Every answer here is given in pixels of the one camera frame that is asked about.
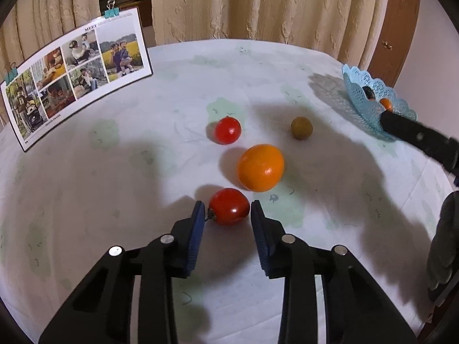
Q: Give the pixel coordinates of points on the photo collage card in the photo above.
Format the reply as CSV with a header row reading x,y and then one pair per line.
x,y
71,79

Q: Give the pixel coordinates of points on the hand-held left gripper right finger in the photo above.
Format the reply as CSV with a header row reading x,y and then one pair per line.
x,y
260,236

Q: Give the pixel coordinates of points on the dark brown round fruit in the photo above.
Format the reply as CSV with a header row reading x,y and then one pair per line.
x,y
368,93

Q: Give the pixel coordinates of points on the round orange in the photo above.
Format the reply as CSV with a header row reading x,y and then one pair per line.
x,y
261,167

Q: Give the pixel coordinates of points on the person's right hand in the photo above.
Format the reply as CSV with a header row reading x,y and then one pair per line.
x,y
444,243

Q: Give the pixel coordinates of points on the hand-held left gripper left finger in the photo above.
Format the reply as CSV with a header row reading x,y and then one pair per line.
x,y
195,236

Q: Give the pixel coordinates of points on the light blue lattice basket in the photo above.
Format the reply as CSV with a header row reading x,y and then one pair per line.
x,y
355,91

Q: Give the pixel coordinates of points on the round yellow-green fruit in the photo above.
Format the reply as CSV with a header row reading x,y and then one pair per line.
x,y
301,128

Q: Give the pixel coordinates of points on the teal binder clip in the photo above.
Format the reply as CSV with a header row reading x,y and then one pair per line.
x,y
11,75
112,12

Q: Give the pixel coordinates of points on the red tomato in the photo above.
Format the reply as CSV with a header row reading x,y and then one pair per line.
x,y
227,130
229,206

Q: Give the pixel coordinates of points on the brown wooden door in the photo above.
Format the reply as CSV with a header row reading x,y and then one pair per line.
x,y
394,25

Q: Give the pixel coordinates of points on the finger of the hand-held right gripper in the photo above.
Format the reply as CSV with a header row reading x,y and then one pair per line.
x,y
419,136

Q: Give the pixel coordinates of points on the small orange mandarin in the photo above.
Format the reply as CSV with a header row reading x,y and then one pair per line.
x,y
386,104

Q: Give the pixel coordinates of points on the beige curtain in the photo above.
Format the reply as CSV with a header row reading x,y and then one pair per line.
x,y
46,7
269,3

